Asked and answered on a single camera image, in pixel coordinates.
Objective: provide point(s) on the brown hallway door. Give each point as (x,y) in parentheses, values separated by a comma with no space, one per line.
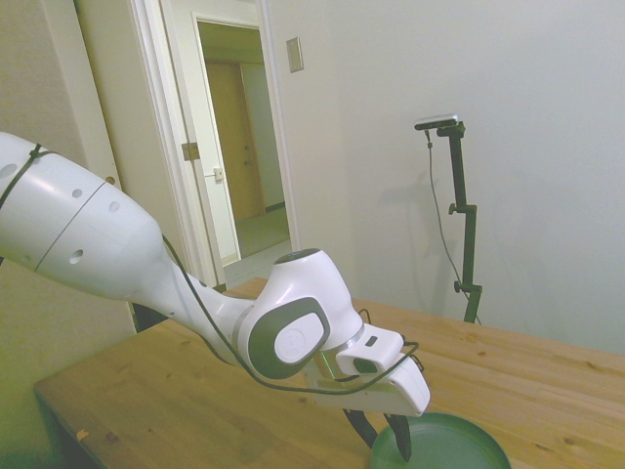
(227,146)

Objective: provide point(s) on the black jointed camera stand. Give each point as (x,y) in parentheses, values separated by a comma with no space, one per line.
(468,244)

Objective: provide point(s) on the beige wall switch plate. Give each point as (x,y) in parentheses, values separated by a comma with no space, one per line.
(294,55)

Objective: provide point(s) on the white door frame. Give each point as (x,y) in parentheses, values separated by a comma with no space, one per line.
(161,122)

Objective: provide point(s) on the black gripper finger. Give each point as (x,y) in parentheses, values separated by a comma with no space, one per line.
(401,435)
(360,426)

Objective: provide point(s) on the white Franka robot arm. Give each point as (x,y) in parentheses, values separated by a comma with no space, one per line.
(97,234)

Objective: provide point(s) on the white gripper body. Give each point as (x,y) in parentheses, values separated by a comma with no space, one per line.
(390,396)

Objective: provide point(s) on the grey stereo camera bar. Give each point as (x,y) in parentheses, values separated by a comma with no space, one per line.
(438,121)

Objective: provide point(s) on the brass door hinge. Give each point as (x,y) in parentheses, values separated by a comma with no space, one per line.
(190,151)

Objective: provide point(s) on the dark green round plate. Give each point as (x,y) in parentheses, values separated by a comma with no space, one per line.
(454,444)

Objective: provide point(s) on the white door strike plate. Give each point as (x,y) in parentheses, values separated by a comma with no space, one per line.
(218,174)

